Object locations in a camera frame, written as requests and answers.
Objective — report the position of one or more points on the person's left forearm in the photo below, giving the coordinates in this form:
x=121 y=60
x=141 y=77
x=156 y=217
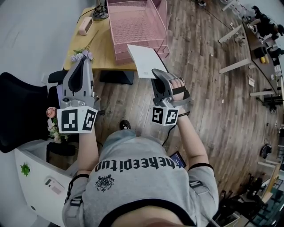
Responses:
x=87 y=150

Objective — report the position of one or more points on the white notebook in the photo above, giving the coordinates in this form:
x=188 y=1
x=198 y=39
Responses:
x=146 y=59

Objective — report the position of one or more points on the round black floor device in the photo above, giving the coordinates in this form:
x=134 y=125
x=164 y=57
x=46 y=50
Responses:
x=266 y=150

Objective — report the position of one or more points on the white floor sign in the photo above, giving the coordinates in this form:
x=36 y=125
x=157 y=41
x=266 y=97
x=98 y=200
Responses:
x=251 y=81

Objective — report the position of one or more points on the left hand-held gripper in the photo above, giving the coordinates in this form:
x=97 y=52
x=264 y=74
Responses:
x=76 y=119

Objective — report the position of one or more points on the small green plant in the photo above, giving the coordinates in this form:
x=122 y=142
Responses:
x=25 y=169

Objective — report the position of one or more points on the white table frame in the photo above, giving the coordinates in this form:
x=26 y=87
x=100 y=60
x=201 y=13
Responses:
x=235 y=64

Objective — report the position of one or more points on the black wrist band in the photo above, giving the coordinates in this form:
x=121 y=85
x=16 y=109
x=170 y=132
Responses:
x=183 y=114

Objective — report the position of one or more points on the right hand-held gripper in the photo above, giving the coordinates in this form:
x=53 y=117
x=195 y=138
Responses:
x=165 y=115

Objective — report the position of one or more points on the black office chair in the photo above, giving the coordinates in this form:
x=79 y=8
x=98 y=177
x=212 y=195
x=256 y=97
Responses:
x=22 y=110

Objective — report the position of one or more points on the pink alarm clock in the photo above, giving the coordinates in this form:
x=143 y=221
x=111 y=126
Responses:
x=85 y=25

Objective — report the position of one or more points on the black smartphone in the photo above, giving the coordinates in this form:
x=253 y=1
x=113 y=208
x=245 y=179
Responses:
x=178 y=160

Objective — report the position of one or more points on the purple artificial flower stem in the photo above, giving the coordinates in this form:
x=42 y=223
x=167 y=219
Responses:
x=83 y=54

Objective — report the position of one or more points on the black box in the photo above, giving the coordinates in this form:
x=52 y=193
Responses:
x=260 y=52

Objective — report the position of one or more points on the white pink calculator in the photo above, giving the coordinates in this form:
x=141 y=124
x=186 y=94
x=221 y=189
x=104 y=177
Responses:
x=54 y=186

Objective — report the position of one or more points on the person's right hand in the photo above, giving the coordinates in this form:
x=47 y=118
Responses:
x=178 y=83

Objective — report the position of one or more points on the person's grey printed shirt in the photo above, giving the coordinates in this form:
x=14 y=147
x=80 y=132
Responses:
x=137 y=177

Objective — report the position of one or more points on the pink flower bouquet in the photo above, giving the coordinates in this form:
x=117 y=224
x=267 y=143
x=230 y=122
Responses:
x=52 y=126

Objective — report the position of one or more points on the white cabinet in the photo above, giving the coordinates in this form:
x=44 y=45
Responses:
x=33 y=177

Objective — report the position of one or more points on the person's right forearm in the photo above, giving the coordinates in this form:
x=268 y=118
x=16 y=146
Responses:
x=192 y=142

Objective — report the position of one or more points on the yellow wooden desk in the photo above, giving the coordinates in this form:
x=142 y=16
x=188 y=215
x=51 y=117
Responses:
x=99 y=46

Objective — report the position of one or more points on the dark long table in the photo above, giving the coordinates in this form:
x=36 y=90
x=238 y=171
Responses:
x=264 y=66

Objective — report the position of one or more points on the light wooden board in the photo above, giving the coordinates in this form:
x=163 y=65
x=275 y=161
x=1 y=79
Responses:
x=273 y=181

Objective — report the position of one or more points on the yellow object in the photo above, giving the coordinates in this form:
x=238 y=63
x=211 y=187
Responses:
x=264 y=59

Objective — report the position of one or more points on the person's black shoe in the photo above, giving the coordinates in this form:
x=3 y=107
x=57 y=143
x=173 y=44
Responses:
x=125 y=124

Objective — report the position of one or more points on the grey lamp base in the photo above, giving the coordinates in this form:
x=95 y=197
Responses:
x=100 y=14

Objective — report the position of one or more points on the pink mesh desk organizer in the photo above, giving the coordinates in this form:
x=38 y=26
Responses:
x=137 y=26

